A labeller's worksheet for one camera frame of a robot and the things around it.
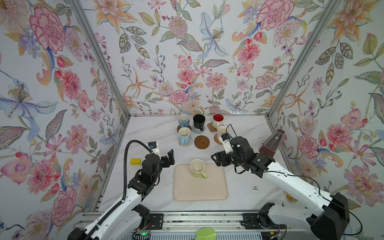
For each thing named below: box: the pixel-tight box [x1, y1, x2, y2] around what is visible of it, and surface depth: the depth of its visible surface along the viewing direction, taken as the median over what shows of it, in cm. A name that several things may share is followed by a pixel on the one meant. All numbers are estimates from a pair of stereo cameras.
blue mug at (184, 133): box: [178, 126, 192, 146], surface depth 100 cm
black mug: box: [193, 114, 206, 131], surface depth 109 cm
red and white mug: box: [211, 113, 225, 129], surface depth 110 cm
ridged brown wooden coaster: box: [194, 135, 210, 149], surface depth 106 cm
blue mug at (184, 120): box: [178, 113, 190, 128], surface depth 106 cm
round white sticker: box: [251, 184, 260, 193], surface depth 86 cm
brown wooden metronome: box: [259, 129, 285, 157], surface depth 94 cm
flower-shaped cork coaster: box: [207, 121, 218, 132], surface depth 116 cm
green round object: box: [195, 227, 217, 240], surface depth 72 cm
